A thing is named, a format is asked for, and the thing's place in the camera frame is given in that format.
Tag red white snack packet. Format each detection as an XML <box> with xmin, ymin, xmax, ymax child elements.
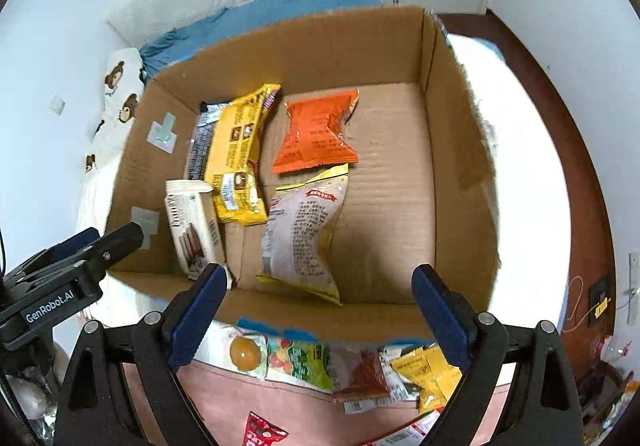
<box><xmin>241</xmin><ymin>411</ymin><xmax>290</xmax><ymax>446</ymax></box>

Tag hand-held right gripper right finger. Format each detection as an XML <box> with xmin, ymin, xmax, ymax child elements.
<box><xmin>411</xmin><ymin>264</ymin><xmax>586</xmax><ymax>446</ymax></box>

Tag orange snack packet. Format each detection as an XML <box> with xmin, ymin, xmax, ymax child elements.
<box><xmin>271</xmin><ymin>89</ymin><xmax>361</xmax><ymax>175</ymax></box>

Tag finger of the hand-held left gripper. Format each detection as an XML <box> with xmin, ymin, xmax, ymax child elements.
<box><xmin>50</xmin><ymin>227</ymin><xmax>101</xmax><ymax>259</ymax></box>
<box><xmin>75</xmin><ymin>223</ymin><xmax>146</xmax><ymax>279</ymax></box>

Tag bear print pillow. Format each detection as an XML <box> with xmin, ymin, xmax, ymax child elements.
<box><xmin>82</xmin><ymin>48</ymin><xmax>148</xmax><ymax>177</ymax></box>

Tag small yellow snack packet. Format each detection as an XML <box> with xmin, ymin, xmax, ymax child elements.
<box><xmin>390</xmin><ymin>346</ymin><xmax>463</xmax><ymax>414</ymax></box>

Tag red white striped wrapper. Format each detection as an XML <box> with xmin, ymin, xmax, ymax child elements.
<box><xmin>367</xmin><ymin>408</ymin><xmax>443</xmax><ymax>446</ymax></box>

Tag long yellow snack packet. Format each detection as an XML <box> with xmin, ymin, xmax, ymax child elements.
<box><xmin>204</xmin><ymin>83</ymin><xmax>282</xmax><ymax>226</ymax></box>

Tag red-brown snack packet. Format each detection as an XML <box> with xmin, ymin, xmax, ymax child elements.
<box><xmin>330</xmin><ymin>346</ymin><xmax>393</xmax><ymax>402</ymax></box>

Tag cardboard box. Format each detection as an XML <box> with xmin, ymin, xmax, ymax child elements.
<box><xmin>102</xmin><ymin>5</ymin><xmax>502</xmax><ymax>344</ymax></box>

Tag black silver snack packet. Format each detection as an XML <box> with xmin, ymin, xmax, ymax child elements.
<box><xmin>184</xmin><ymin>100</ymin><xmax>232</xmax><ymax>182</ymax></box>

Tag green candy packet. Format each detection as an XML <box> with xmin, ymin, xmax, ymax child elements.
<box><xmin>265</xmin><ymin>333</ymin><xmax>335</xmax><ymax>393</ymax></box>

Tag white yellow-edged snack packet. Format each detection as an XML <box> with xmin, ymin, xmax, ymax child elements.
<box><xmin>256</xmin><ymin>163</ymin><xmax>350</xmax><ymax>306</ymax></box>

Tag white biscuit packet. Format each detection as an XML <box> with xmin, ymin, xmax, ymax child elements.
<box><xmin>164</xmin><ymin>179</ymin><xmax>233</xmax><ymax>289</ymax></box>

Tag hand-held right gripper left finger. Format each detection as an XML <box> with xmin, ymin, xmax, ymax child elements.
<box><xmin>52</xmin><ymin>263</ymin><xmax>232</xmax><ymax>446</ymax></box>

